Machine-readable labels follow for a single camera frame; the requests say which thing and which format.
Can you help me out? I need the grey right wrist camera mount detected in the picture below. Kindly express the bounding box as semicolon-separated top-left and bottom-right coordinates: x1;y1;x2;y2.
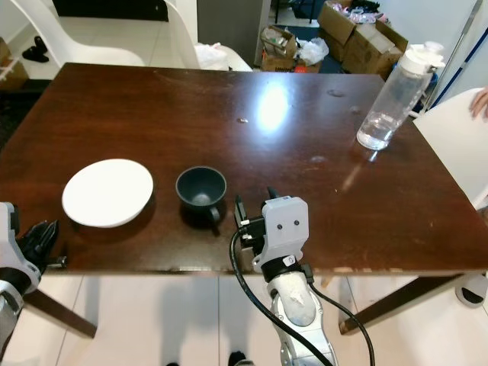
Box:
255;197;310;268

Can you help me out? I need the flat open cardboard box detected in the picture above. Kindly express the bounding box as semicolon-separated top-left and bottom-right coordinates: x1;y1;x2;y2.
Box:
0;38;33;92

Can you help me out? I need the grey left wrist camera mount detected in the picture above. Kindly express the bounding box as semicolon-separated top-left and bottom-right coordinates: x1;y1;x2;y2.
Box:
0;202;21;275

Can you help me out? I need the black shoe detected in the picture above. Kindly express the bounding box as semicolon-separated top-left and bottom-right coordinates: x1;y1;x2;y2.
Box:
21;46;51;64

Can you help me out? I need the white round plate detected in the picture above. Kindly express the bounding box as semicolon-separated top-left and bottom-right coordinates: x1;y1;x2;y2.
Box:
62;159;154;228

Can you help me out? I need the small open cardboard box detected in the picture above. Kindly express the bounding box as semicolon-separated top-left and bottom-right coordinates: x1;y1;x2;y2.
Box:
259;24;323;74

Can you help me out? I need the clear white-capped water bottle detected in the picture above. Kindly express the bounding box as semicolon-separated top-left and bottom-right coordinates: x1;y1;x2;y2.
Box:
357;42;445;151

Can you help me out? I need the large cardboard box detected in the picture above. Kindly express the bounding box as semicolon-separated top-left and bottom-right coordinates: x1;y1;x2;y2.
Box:
318;0;409;76

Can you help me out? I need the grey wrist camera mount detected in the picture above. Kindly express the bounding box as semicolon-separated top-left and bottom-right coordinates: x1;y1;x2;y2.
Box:
0;202;21;275
255;197;310;268

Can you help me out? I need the dark wooden table leg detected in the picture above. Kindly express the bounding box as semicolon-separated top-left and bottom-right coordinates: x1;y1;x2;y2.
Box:
30;288;90;339
339;274;467;336

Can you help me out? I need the white round object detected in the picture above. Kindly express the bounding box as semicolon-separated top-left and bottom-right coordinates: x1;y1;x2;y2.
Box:
456;274;488;307

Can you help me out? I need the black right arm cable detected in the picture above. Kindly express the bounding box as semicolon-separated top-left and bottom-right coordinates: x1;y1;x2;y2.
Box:
230;227;376;366

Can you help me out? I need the white metal pole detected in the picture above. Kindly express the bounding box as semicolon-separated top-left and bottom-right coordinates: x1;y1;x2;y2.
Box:
431;0;488;96

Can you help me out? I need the person's hand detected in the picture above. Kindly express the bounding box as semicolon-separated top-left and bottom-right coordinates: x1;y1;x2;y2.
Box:
470;90;488;120

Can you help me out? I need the black cabinet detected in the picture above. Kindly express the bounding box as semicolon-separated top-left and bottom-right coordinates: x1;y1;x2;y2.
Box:
51;0;170;18

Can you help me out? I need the white plastic bag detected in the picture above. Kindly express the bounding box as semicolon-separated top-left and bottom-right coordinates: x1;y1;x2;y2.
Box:
296;37;329;66

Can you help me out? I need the dark grey cup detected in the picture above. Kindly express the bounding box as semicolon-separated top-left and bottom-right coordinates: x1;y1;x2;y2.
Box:
175;165;228;227

